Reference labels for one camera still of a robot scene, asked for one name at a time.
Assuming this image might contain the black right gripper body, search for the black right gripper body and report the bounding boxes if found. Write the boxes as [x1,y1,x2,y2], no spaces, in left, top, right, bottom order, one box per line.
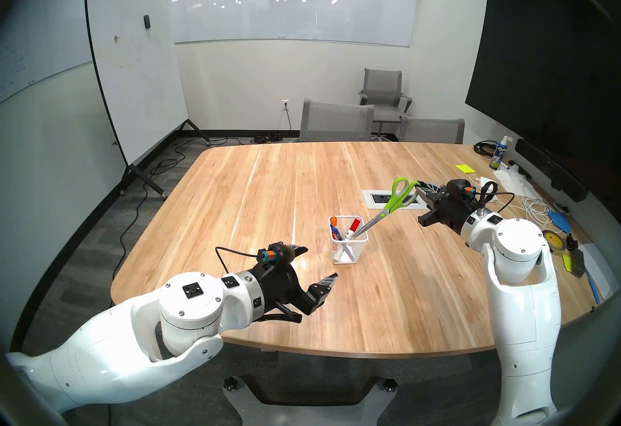
[418,192,478,236]

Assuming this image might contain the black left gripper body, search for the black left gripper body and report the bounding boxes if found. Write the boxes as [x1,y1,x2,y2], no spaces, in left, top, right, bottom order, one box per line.
[250,258,321,316]

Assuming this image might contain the green handled scissors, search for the green handled scissors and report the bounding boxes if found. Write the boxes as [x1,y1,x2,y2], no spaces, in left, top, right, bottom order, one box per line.
[352,177,420,240]

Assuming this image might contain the white mesh pen holder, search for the white mesh pen holder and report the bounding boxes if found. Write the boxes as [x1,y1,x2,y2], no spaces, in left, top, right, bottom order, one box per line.
[329,215,369,265]

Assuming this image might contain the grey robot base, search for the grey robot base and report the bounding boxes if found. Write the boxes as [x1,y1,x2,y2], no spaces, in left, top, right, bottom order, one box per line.
[222,376,397,426]

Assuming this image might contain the blue marker pen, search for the blue marker pen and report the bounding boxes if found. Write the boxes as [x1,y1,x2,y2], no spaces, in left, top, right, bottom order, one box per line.
[586,267,602,305]

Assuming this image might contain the low grey mesh chair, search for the low grey mesh chair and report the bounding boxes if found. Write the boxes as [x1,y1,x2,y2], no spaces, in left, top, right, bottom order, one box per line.
[399,115,465,144]

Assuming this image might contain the grey table power outlet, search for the grey table power outlet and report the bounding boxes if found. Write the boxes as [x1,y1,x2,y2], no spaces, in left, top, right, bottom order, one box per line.
[362,189,430,210]

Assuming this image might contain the whiteboard cleaner spray bottle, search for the whiteboard cleaner spray bottle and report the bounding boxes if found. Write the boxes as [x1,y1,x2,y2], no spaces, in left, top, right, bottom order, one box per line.
[489,135,512,170]

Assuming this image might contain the grey armrest office chair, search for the grey armrest office chair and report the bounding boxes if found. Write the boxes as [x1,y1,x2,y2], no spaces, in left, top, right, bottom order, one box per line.
[358,68,413,139]

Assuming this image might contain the black video sound bar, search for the black video sound bar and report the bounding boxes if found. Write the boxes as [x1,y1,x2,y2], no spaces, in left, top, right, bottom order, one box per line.
[514,138,589,202]

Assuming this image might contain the wide grey mesh chair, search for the wide grey mesh chair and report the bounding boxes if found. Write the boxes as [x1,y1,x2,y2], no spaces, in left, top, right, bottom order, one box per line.
[299,99,375,143]

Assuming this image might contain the yellow black tape roll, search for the yellow black tape roll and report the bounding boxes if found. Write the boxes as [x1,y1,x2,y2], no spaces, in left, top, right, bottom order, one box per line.
[541,229,568,253]

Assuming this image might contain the yellow tape measure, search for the yellow tape measure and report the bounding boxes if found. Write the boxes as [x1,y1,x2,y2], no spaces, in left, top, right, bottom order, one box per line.
[562,248,588,278]

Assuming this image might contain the white paper sheet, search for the white paper sheet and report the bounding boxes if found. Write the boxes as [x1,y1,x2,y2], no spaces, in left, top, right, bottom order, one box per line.
[577,243,619,299]

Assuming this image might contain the rolling whiteboard on stand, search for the rolling whiteboard on stand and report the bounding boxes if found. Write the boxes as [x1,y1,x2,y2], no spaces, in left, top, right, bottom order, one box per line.
[84,0,212,200]

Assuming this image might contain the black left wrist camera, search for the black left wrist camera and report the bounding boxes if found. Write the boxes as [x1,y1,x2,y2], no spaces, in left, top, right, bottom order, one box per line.
[257,242,297,266]

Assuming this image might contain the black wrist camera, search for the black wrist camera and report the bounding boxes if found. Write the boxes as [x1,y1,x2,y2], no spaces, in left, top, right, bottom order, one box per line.
[257,242,297,266]
[446,179,474,198]

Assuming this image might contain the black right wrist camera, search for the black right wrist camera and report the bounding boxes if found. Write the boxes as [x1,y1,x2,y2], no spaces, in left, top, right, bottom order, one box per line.
[446,179,474,198]

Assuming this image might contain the black left gripper cable loop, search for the black left gripper cable loop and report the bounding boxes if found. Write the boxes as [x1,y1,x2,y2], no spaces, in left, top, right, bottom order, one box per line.
[252,304,304,325]

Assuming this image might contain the black right camera cable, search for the black right camera cable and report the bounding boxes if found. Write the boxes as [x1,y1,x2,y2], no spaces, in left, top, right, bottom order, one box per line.
[473,181,516,214]

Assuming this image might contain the black camera cable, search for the black camera cable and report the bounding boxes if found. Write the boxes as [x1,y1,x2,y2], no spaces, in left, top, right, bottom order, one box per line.
[214,246,260,275]
[473,181,516,214]

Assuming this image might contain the black left camera cable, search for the black left camera cable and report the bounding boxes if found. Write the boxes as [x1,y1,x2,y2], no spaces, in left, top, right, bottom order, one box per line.
[214,246,260,275]

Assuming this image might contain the white coiled cable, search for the white coiled cable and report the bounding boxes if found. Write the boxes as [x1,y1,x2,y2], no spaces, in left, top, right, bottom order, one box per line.
[495,195,563,232]

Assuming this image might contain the thin black floor cable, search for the thin black floor cable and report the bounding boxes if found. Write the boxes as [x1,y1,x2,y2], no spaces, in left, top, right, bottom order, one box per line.
[106,139,195,324]

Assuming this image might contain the large black wall screen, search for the large black wall screen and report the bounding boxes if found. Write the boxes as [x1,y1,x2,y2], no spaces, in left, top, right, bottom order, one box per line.
[465,0,621,210]

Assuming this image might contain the written wall whiteboard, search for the written wall whiteboard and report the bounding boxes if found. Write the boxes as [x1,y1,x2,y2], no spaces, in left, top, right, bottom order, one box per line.
[0,0,148,105]

